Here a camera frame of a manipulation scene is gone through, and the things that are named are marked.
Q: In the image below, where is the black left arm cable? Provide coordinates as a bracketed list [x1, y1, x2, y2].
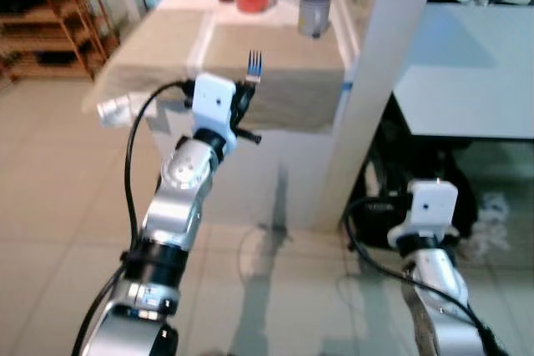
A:
[71, 79, 194, 355]

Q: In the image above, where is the wooden shelf rack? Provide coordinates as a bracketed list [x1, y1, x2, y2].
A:
[0, 0, 119, 82]

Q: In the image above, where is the white pillar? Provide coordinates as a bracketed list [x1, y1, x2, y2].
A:
[313, 0, 436, 233]

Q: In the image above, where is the blue-grey mug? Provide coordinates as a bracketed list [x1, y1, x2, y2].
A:
[299, 0, 333, 39]

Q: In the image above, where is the white counter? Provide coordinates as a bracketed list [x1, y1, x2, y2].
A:
[390, 2, 534, 142]

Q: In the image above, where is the beige woven placemat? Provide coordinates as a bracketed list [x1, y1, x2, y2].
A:
[200, 21, 348, 133]

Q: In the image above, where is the silver metal fork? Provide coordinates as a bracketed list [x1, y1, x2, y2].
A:
[245, 49, 264, 85]

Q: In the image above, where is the white plastic bag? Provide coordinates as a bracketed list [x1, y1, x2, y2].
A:
[461, 192, 511, 250]

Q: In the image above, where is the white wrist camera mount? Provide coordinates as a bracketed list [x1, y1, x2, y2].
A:
[192, 73, 237, 138]
[407, 179, 459, 238]

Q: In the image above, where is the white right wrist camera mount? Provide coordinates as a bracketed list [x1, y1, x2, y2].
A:
[407, 179, 459, 238]

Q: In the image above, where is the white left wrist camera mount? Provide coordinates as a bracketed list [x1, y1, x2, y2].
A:
[192, 73, 237, 138]

